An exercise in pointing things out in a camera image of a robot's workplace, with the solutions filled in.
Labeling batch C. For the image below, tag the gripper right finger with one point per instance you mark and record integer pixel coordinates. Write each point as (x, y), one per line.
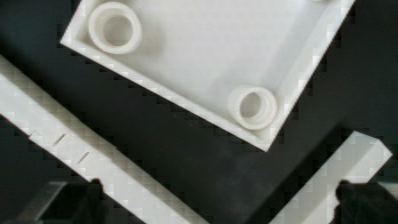
(366, 204)

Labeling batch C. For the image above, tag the white U-shaped fence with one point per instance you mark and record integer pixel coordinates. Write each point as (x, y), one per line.
(69, 141)

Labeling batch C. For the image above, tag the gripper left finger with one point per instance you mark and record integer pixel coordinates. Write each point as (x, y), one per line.
(66, 204)

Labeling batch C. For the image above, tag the white square table top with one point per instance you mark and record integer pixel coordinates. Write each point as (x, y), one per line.
(192, 47)

